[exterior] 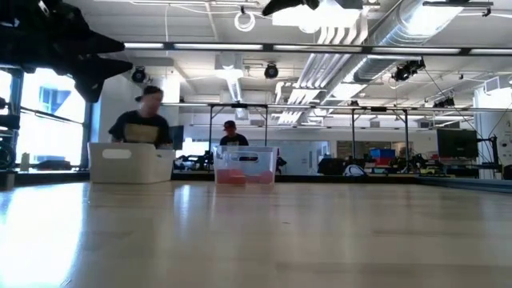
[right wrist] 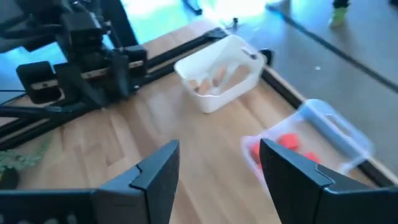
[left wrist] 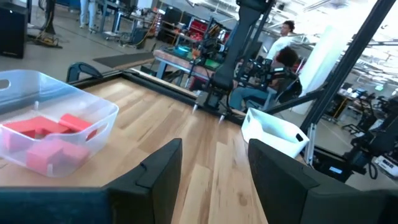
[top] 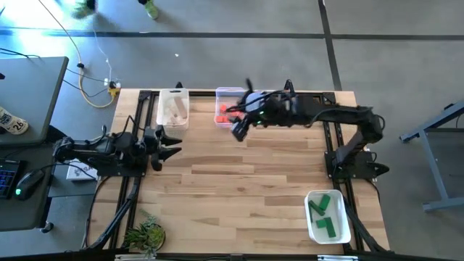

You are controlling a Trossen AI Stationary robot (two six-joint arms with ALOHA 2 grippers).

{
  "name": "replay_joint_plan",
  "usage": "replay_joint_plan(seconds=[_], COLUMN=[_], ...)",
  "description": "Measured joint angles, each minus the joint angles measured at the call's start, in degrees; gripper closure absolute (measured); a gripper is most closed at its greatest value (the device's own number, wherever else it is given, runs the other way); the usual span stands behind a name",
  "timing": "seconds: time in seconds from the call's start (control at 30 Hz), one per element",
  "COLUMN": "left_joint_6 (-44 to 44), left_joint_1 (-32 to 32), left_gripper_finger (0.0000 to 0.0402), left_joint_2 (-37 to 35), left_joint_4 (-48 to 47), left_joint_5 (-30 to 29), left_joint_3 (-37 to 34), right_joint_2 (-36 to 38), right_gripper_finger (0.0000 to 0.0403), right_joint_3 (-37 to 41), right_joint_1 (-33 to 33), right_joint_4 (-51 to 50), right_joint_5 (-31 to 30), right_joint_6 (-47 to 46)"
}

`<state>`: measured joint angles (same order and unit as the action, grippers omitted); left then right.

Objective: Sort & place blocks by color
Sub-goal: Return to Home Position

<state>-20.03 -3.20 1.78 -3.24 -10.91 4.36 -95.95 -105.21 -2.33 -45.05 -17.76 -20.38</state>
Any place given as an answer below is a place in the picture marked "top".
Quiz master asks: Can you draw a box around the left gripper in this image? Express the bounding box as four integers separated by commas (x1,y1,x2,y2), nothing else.
144,124,183,173

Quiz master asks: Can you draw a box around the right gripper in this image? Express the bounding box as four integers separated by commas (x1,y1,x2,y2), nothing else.
232,99,288,143

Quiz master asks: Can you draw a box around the white plastic bin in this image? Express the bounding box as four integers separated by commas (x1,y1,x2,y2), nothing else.
303,188,352,245
155,88,191,131

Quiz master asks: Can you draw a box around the clear plastic bin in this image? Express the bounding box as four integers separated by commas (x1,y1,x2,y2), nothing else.
214,86,247,130

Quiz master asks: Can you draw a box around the white printed box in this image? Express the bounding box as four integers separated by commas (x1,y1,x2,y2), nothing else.
66,161,99,181

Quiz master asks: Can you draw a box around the potted green plant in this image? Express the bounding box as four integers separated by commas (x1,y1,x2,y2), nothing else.
123,208,167,254

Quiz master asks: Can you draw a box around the person's foot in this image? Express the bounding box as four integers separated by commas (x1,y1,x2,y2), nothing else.
139,0,160,20
71,0,98,20

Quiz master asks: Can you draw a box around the black computer mouse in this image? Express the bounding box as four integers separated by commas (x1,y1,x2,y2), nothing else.
13,168,45,201

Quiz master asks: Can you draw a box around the grey side table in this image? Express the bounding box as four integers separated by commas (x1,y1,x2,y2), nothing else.
0,56,70,146

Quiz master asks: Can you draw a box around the white printed can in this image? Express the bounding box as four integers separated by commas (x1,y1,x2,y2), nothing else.
0,106,29,136

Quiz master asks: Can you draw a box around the dark desk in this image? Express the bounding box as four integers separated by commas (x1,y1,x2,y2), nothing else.
0,144,59,233

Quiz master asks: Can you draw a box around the backlit keyboard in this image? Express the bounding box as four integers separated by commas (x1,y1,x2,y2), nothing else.
0,159,21,200

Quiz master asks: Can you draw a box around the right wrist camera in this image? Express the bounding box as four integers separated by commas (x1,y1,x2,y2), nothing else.
246,92,268,113

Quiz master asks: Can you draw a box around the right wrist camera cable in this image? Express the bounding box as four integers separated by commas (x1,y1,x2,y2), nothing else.
235,78,302,113

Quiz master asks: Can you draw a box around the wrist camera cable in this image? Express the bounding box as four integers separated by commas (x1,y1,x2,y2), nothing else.
99,115,133,146
235,78,302,113

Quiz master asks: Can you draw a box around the black frame side rail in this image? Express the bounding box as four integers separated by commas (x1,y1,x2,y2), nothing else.
82,88,153,253
318,90,391,254

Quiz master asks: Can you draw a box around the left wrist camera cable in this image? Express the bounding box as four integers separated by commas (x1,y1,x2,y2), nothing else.
99,115,133,146

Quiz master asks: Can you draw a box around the black frame cross rail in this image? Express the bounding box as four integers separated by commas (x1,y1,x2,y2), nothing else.
139,89,341,98
81,249,464,261

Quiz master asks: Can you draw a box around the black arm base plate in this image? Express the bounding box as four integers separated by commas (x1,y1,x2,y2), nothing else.
324,150,391,181
85,148,149,178

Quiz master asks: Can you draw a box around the white cable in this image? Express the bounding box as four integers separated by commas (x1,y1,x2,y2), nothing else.
92,21,113,86

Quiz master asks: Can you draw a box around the yellow cable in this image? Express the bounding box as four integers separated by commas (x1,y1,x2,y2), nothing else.
38,0,117,109

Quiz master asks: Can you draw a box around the black floor cable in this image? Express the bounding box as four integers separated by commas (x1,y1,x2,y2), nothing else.
0,46,41,61
63,67,109,99

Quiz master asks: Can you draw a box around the silver metal bracket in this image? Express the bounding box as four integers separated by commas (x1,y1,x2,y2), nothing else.
317,254,360,261
115,254,157,261

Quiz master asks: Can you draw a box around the blue-grey table frame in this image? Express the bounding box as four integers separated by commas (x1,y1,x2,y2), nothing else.
399,100,464,213

